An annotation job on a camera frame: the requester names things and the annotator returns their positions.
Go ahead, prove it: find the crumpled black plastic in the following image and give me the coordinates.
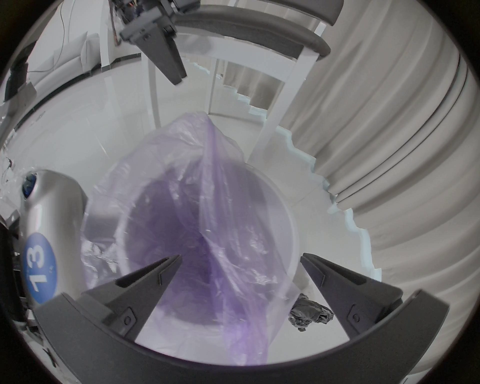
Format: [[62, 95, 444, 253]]
[[288, 293, 335, 332]]

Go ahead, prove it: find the purple plastic bag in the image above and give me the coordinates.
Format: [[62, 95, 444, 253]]
[[80, 111, 298, 367]]

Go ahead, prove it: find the white trash bin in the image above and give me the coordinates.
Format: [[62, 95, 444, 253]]
[[119, 160, 301, 367]]

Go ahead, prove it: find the white chair with grey seat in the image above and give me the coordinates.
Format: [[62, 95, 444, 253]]
[[144, 0, 345, 164]]

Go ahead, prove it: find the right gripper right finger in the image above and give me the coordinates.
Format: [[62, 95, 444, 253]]
[[300, 253, 404, 342]]

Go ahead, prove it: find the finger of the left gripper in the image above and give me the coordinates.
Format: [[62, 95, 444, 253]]
[[137, 20, 188, 86]]

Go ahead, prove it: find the beige curtain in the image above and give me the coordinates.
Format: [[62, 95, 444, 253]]
[[220, 0, 479, 301]]

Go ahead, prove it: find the white sofa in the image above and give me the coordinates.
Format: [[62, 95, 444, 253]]
[[25, 31, 103, 89]]

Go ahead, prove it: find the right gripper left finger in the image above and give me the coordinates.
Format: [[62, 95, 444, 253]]
[[80, 254, 184, 338]]

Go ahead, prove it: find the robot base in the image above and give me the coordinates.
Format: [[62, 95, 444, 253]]
[[0, 169, 90, 338]]

